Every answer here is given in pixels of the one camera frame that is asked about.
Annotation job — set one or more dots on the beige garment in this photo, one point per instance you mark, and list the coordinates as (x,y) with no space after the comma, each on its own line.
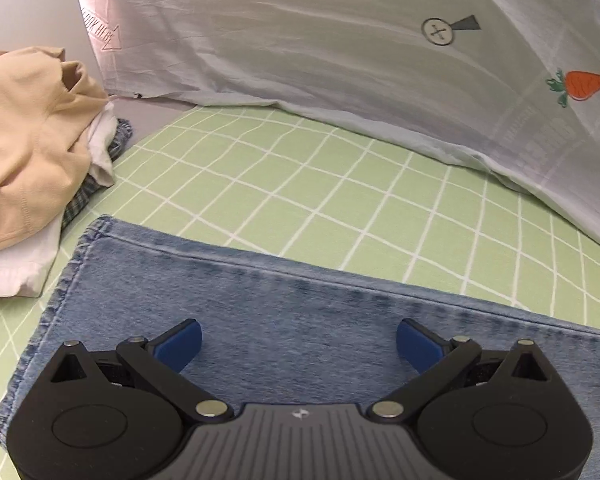
(25,135)

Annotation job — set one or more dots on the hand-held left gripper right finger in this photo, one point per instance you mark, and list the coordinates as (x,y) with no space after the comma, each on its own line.
(415,342)

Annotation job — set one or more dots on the blue plaid cloth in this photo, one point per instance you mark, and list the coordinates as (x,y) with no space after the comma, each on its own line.
(117,142)

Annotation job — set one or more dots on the blue denim jeans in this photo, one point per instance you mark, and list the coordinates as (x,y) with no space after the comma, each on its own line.
(280,300)

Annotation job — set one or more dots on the green checked bed sheet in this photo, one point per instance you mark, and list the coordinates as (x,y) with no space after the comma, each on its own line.
(305,185)

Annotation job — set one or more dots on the white carrot print bedding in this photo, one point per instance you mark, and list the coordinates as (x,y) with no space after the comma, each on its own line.
(305,50)

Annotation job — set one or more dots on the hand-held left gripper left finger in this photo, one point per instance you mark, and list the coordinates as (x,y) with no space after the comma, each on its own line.
(182,342)

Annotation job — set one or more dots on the white garment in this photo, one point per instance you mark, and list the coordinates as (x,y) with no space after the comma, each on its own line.
(20,267)

